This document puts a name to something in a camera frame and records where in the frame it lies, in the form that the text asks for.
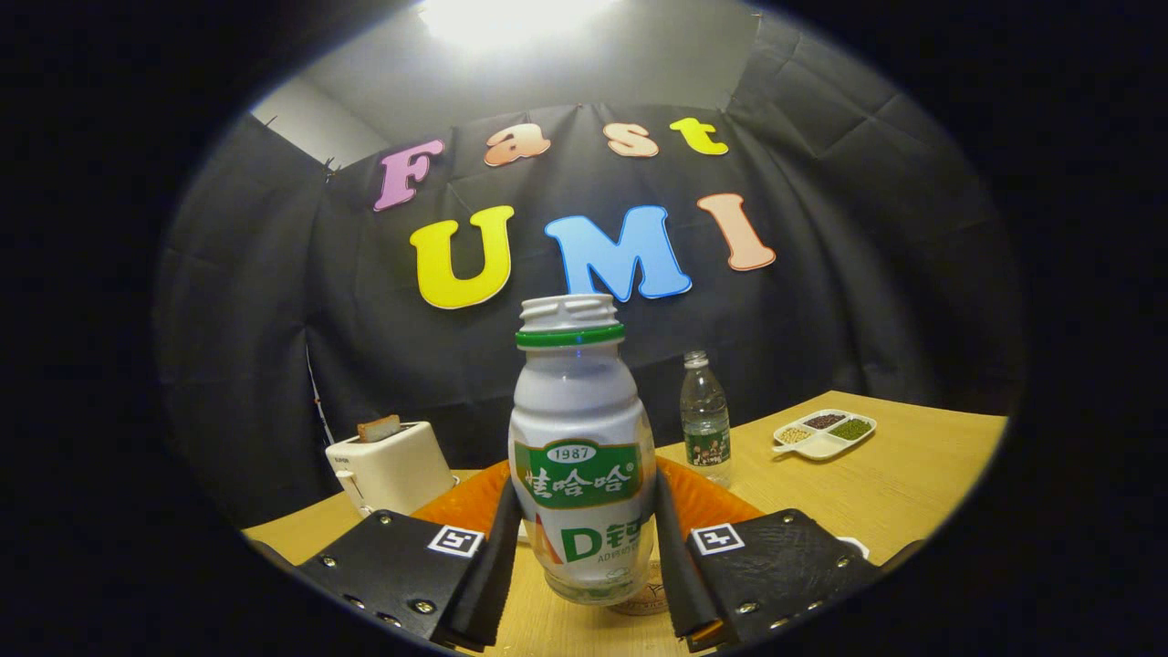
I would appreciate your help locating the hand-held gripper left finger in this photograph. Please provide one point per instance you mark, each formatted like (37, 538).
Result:
(493, 566)

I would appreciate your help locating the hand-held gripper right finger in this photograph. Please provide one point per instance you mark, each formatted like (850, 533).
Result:
(673, 566)

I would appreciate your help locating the round cork coaster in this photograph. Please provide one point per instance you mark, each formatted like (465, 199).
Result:
(643, 604)

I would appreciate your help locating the white juice bottle green label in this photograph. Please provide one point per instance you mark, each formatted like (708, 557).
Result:
(579, 411)

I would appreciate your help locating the clear plastic water bottle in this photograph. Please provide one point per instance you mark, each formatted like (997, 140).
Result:
(705, 429)

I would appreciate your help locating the cream toaster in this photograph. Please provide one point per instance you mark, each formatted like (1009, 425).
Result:
(392, 470)

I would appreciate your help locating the toast slice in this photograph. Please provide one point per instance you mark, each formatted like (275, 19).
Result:
(379, 428)

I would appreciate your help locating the white divided bean tray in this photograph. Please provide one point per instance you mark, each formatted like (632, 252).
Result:
(821, 445)

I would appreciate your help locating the wooden table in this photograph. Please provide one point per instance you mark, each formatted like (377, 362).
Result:
(867, 493)

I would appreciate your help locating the black backdrop cloth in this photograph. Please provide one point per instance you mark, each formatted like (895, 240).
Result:
(821, 301)

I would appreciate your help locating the ceiling light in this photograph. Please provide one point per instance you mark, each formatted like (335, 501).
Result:
(511, 18)

